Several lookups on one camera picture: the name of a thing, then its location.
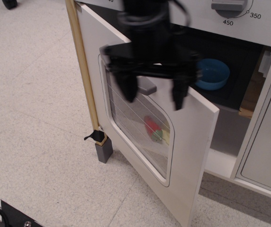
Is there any black caster wheel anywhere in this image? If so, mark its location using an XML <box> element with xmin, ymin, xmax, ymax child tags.
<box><xmin>2</xmin><ymin>0</ymin><xmax>18</xmax><ymax>10</ymax></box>

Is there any red toy chili pepper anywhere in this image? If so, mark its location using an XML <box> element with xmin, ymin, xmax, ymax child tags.
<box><xmin>144</xmin><ymin>116</ymin><xmax>163</xmax><ymax>142</ymax></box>

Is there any white toy oven cabinet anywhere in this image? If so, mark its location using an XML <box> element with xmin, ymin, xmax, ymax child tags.
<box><xmin>66</xmin><ymin>0</ymin><xmax>271</xmax><ymax>201</ymax></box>

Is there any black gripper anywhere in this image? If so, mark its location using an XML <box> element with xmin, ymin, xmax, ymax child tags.
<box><xmin>100</xmin><ymin>25</ymin><xmax>200</xmax><ymax>111</ymax></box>

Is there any gray temperature knob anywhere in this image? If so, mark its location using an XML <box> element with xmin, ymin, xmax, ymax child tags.
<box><xmin>211</xmin><ymin>0</ymin><xmax>248</xmax><ymax>18</ymax></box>

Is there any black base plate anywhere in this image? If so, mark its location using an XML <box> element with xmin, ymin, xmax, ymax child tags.
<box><xmin>1</xmin><ymin>201</ymin><xmax>43</xmax><ymax>227</ymax></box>

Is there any gray cabinet leg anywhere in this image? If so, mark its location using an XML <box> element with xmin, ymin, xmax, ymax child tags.
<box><xmin>95</xmin><ymin>138</ymin><xmax>113</xmax><ymax>164</ymax></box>

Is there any white oven door with window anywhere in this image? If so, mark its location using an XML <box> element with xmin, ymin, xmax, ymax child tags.
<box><xmin>77</xmin><ymin>5</ymin><xmax>219</xmax><ymax>227</ymax></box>

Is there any yellow scalloped plate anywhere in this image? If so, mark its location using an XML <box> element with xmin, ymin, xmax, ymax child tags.
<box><xmin>162</xmin><ymin>129</ymin><xmax>170</xmax><ymax>145</ymax></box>

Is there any blue plastic bowl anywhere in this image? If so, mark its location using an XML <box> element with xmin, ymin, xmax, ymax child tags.
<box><xmin>195</xmin><ymin>59</ymin><xmax>230</xmax><ymax>91</ymax></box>

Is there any dark gray oven tray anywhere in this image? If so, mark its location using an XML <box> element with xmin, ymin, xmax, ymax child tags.
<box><xmin>171</xmin><ymin>23</ymin><xmax>264</xmax><ymax>112</ymax></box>

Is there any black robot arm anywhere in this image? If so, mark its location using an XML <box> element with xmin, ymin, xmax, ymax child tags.
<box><xmin>100</xmin><ymin>0</ymin><xmax>200</xmax><ymax>110</ymax></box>

